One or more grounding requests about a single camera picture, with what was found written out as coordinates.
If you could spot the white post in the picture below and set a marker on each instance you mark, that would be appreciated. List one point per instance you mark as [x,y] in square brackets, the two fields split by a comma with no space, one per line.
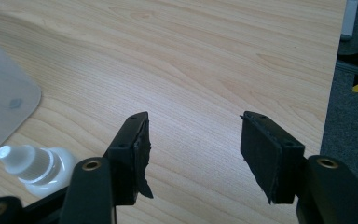
[350,18]

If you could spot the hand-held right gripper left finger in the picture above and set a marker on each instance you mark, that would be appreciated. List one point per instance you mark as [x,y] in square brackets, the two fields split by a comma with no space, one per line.
[127,165]

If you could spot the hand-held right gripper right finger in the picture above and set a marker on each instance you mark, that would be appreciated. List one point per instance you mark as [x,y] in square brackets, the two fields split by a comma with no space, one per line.
[270,155]

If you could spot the clear plastic storage box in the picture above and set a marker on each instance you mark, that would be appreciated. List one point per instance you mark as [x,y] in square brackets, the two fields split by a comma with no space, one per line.
[3,93]

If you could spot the white dropper bottle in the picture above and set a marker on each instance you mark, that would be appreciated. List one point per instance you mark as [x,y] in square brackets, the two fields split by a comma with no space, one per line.
[40,168]

